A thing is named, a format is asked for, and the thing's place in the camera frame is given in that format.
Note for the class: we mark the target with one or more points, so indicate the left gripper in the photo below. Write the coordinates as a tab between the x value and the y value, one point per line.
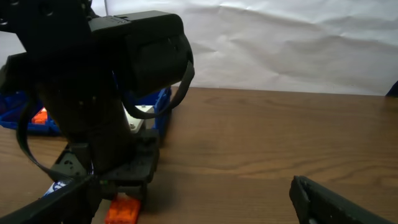
136	168

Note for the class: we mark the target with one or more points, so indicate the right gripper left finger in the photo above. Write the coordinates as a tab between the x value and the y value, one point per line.
56	208

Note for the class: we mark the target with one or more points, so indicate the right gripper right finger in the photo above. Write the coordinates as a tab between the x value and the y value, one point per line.
323	205

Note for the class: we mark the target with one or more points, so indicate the orange candy box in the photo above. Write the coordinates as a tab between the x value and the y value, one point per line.
122	211
39	116

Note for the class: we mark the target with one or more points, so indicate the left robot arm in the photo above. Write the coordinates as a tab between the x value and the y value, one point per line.
77	46

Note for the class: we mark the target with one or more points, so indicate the blue tray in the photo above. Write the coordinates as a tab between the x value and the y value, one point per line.
12	121

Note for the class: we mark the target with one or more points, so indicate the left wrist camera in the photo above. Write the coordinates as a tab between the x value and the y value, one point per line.
136	119

